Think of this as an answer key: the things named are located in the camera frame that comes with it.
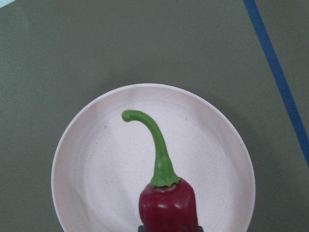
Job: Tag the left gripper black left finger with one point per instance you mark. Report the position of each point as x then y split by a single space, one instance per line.
141 228

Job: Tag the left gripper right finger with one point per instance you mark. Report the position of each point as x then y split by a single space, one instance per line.
200 229

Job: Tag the red chili pepper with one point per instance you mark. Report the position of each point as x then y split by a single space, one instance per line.
168 202

